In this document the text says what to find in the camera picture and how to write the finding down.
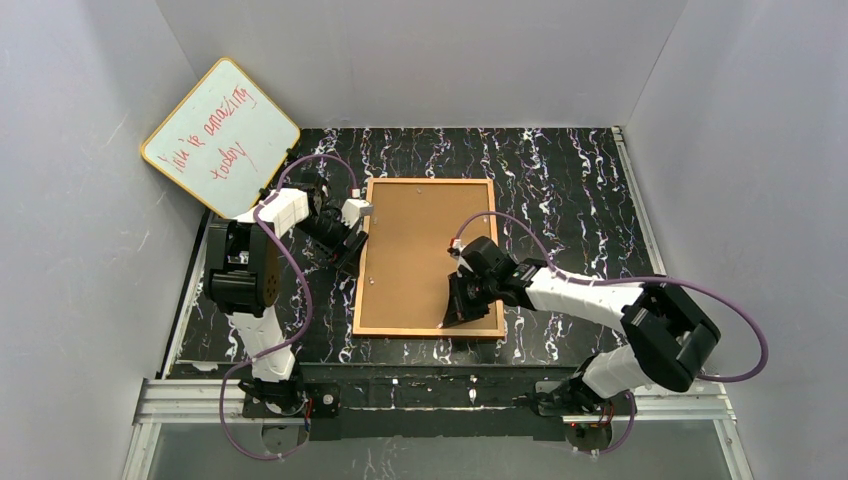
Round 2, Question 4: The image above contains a brown cardboard backing board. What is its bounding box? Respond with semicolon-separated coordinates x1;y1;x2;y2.
360;184;499;331

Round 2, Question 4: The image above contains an orange wooden picture frame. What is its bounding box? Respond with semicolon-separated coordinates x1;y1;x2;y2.
351;177;507;340

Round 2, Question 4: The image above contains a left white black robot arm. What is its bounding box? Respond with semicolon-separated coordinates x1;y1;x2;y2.
203;172;373;383

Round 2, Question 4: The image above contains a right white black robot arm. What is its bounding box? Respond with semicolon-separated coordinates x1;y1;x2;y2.
441;237;721;408

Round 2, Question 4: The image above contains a whiteboard with red writing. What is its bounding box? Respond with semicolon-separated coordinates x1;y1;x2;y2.
140;57;301;218

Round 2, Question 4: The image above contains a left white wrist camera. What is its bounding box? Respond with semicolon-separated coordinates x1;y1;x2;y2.
341;198;373;231

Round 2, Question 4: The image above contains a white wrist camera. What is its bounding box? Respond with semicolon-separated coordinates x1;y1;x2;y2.
448;238;473;276
341;198;373;231

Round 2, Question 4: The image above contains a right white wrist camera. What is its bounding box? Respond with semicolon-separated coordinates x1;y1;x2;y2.
448;238;473;276

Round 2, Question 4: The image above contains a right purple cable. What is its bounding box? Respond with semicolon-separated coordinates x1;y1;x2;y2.
452;211;771;457

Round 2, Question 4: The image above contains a purple cable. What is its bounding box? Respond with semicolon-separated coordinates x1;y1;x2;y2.
218;153;362;462
452;211;771;457

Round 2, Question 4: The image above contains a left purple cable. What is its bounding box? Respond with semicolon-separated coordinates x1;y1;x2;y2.
218;153;362;462

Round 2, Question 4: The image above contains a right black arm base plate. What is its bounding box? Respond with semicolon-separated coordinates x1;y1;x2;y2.
528;379;631;420

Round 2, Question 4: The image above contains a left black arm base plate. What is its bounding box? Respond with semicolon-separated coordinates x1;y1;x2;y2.
237;379;341;419

